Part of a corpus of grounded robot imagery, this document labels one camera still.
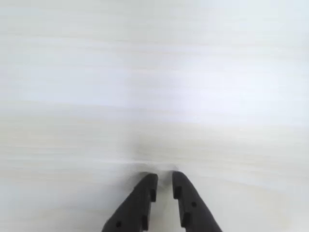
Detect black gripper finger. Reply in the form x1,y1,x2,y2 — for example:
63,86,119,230
171,171,223,232
101,173,159,232

